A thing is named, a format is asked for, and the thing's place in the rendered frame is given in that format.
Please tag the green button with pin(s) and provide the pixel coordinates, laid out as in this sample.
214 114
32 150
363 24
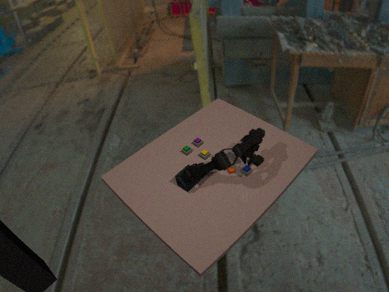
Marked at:
186 150

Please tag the yellow button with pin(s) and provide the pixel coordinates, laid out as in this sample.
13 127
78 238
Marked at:
204 154

